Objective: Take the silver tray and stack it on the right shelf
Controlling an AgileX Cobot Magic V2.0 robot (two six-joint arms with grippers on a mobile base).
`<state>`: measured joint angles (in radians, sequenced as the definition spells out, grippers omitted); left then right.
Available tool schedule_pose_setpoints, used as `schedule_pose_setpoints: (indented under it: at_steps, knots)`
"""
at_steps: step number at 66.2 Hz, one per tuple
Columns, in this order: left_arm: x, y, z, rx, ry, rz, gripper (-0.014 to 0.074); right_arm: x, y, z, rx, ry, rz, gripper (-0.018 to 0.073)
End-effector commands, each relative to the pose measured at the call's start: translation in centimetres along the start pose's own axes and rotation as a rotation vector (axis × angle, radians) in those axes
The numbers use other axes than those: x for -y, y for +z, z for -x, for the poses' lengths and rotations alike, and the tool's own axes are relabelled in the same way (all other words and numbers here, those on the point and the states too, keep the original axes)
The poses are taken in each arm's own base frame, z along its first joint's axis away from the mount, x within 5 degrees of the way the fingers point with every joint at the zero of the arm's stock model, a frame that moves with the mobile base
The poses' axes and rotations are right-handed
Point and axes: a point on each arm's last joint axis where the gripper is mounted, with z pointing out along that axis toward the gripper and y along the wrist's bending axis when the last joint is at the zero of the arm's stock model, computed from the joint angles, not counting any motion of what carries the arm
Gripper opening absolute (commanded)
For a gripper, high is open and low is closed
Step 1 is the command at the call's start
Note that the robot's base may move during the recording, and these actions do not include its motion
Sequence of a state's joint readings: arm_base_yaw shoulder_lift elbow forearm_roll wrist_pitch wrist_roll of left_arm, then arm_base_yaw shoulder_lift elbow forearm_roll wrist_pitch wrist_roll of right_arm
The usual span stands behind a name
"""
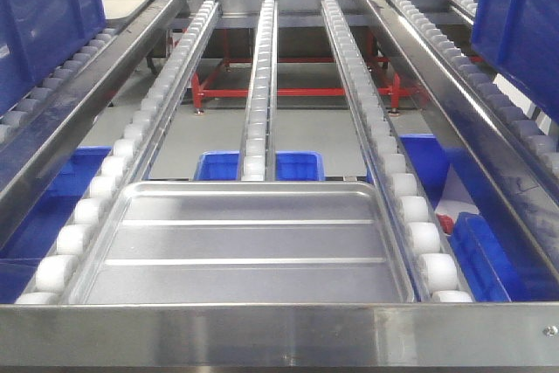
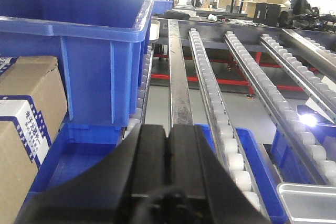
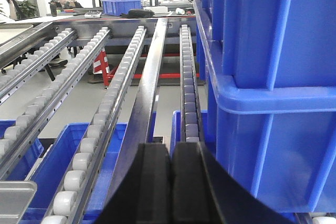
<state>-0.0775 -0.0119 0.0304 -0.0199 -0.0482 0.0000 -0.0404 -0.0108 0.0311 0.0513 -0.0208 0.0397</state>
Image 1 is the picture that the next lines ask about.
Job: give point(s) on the silver metal tray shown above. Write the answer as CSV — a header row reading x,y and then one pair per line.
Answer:
x,y
243,243

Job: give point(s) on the grey tray far left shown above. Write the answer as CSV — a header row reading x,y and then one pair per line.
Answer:
x,y
122,9

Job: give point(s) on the middle white roller track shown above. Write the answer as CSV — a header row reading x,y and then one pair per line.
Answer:
x,y
257,152

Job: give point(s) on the blue bin below centre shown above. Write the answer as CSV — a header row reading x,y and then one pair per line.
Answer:
x,y
222,165

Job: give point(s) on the blue bin below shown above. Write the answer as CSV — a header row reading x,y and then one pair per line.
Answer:
x,y
34,237
222,165
456,245

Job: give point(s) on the far left roller track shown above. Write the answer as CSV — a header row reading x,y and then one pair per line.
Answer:
x,y
22,112

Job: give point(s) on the blue bin below right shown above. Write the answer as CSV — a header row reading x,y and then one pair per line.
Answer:
x,y
456,245

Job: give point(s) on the far right roller track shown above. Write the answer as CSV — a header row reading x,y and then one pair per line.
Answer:
x,y
505,100

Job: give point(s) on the large blue crate right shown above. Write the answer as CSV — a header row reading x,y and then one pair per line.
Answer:
x,y
519,39

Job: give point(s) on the large blue crate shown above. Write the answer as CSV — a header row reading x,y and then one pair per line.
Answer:
x,y
39,35
519,39

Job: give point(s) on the blue bin below left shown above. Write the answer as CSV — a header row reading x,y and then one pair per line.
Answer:
x,y
34,237

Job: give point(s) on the large blue crate left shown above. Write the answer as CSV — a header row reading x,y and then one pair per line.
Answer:
x,y
39,35

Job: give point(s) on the red metal floor frame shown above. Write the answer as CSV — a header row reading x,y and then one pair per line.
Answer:
x,y
305,67

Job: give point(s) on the steel front shelf rail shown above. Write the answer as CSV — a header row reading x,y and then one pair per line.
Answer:
x,y
423,336

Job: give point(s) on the left steel divider rail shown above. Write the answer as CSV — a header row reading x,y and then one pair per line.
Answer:
x,y
32,157

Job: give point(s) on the steel divider rail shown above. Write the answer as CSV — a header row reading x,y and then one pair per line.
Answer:
x,y
459,117
32,157

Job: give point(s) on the right steel divider rail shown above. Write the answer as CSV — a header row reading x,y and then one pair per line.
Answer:
x,y
459,117

